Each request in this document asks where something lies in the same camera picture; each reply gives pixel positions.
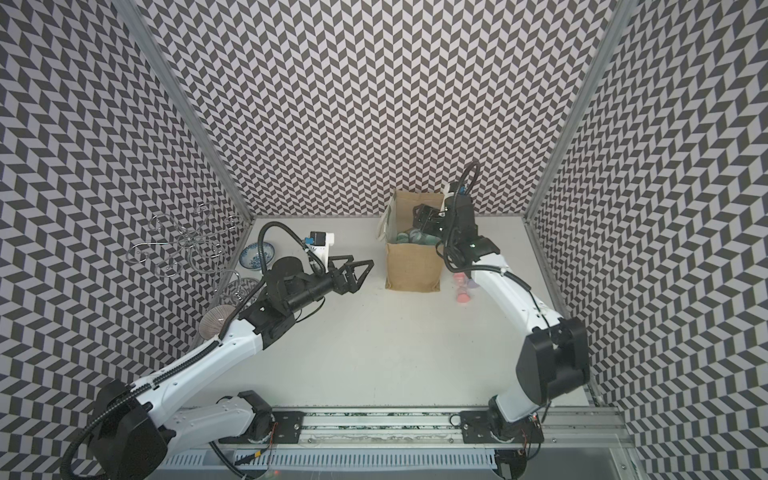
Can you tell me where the wire metal rack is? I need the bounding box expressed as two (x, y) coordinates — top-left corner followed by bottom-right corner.
(122, 204), (242, 278)

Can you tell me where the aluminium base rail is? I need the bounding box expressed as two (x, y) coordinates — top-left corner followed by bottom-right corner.
(138, 407), (648, 479)

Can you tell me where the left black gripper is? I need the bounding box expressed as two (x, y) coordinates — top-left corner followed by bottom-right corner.
(288, 255), (375, 314)

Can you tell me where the pink hourglass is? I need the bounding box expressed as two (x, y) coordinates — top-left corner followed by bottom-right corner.
(453, 273), (476, 304)

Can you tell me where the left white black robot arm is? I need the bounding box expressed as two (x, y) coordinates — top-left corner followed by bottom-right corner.
(59, 255), (374, 479)

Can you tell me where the clear glass plate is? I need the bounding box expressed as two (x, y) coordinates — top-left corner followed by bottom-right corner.
(215, 277), (262, 307)

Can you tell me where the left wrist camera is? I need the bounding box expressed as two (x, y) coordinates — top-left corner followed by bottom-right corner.
(305, 231), (335, 267)

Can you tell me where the blue white patterned bowl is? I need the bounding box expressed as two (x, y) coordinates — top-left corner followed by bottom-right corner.
(238, 242), (276, 270)

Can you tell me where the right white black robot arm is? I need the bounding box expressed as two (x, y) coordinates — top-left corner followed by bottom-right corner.
(413, 182), (590, 444)

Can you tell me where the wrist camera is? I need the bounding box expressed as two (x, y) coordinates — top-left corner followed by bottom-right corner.
(443, 183), (472, 212)
(305, 231), (335, 267)

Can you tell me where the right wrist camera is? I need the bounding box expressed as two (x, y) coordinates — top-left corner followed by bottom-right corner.
(443, 183), (472, 212)

